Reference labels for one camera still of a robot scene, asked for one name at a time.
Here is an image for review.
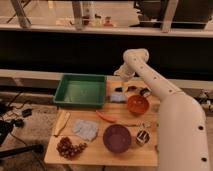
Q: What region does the orange carrot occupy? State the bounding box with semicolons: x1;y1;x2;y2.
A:
96;110;116;123

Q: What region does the small blue sponge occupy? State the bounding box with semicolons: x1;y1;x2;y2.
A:
110;93;127;103

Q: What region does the purple bowl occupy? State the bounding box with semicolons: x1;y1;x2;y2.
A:
103;124;131;154

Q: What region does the yellow banana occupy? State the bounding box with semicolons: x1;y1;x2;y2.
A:
53;111;70;136

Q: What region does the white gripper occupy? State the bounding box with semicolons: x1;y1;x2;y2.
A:
114;64;133;82

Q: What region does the light blue cloth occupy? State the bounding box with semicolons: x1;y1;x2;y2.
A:
72;119;99;141

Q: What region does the orange bowl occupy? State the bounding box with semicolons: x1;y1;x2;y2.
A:
127;95;149;115

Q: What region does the green plastic tray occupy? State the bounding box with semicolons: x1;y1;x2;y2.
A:
53;73;107;108

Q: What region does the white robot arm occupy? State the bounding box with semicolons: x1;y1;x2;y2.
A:
114;48;211;171

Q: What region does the bunch of dark grapes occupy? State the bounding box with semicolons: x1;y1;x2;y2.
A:
56;137;87;160

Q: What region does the small metal clip holder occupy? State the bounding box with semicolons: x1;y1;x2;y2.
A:
136;130;150;146

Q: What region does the black handled brush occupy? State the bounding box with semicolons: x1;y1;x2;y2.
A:
115;86;151;97

